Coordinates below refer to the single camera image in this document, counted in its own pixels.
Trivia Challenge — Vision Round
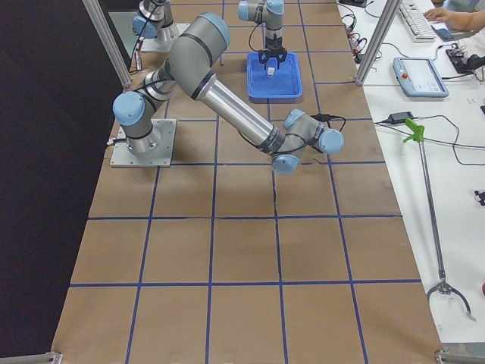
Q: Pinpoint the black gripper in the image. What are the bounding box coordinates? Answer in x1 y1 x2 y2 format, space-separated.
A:
258 46 287 71

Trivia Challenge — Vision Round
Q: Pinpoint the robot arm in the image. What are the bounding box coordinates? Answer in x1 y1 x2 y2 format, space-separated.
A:
133 1 287 65
112 12 345 174

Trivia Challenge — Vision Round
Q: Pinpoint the blue plastic tray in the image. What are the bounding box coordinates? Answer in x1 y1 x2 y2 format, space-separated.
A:
246 52 303 102

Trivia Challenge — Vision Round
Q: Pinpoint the person hand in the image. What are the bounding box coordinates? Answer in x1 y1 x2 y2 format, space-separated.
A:
424 8 450 23

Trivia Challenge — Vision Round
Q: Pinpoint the black power adapter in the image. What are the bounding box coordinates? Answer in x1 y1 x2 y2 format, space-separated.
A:
387 111 414 124

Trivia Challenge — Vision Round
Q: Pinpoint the teach pendant tablet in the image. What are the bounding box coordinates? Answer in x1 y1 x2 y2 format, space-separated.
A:
393 57 449 99

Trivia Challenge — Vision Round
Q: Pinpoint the white keyboard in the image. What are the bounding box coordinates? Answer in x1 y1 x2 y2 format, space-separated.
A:
398 0 437 42

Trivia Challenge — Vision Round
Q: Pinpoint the black smartphone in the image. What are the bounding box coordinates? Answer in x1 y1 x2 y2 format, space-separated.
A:
432 26 455 42

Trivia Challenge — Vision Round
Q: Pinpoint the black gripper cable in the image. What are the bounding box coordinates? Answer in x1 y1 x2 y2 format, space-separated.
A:
248 0 266 52
242 112 347 156

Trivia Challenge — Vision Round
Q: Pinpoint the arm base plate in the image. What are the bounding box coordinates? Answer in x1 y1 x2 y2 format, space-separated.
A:
141 23 189 53
110 118 177 168

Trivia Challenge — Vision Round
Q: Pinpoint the aluminium frame post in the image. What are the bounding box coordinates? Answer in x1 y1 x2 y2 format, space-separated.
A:
355 0 401 86

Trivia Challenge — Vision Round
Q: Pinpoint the green handled reacher grabber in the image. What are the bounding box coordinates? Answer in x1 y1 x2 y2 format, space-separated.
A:
402 118 477 322

